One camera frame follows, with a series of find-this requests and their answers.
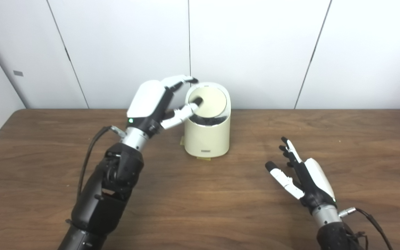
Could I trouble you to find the cream round bin lid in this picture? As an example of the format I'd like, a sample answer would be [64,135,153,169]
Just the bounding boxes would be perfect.
[189,87,227,118]

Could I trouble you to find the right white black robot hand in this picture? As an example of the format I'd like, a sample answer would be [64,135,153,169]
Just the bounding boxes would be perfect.
[265,136,337,212]

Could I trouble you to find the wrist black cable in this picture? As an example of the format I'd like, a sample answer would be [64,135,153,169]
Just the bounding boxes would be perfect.
[339,207,393,250]
[77,126,127,202]

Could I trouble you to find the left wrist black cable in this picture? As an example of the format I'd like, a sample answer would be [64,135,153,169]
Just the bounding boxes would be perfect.
[77,126,127,202]

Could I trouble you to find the cream-colored bin body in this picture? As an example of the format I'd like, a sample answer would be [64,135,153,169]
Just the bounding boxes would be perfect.
[184,82,231,159]

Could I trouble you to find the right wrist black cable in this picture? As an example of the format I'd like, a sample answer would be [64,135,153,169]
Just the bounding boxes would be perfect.
[339,207,393,250]

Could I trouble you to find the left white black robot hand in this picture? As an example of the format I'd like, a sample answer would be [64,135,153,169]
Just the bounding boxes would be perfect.
[126,75,203,138]

